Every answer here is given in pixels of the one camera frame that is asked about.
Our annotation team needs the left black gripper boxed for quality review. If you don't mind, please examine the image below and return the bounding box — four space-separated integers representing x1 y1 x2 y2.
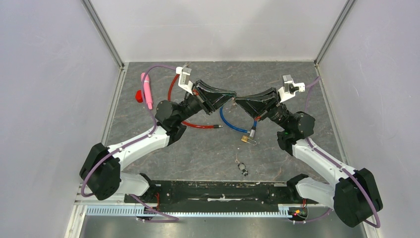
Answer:
176 79 237 123

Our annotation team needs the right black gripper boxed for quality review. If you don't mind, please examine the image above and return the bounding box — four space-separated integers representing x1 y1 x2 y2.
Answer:
234 87 292 131

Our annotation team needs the red cable lock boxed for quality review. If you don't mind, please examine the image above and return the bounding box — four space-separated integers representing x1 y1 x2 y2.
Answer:
167 71 223 129

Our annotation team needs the blue cable lock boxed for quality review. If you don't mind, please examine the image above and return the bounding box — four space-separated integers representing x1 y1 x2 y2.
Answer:
219 106 258 139

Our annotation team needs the small black key bunch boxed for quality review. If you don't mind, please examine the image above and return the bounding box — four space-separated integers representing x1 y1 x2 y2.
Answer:
235 160 248 177

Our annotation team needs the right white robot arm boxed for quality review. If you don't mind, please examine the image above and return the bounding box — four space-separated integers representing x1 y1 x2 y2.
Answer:
235 88 383 229

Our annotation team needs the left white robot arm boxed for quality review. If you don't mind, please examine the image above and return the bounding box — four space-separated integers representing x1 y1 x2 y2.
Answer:
79 80 236 202

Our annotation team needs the brass padlock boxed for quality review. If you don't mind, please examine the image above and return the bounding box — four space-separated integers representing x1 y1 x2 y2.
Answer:
241 135 258 146

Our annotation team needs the pink cylindrical tube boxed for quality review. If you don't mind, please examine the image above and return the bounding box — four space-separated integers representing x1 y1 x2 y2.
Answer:
141 72 153 110

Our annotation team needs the red round cap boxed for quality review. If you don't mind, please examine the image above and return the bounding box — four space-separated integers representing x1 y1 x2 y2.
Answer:
135 90 143 103

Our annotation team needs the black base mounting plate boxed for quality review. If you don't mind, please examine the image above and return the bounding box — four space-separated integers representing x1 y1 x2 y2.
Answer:
124 178 316 213

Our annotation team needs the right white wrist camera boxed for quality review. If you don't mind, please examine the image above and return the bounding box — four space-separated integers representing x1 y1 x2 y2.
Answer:
277 75 306 103

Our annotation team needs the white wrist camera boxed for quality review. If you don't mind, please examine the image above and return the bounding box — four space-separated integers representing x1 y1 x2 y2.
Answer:
175 66 193 94
277 75 306 103

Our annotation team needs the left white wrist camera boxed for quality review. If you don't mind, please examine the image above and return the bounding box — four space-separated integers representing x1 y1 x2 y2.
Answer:
175 66 193 94

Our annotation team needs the blue slotted cable duct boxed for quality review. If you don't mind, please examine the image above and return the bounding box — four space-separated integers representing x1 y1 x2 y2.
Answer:
86 205 293 218

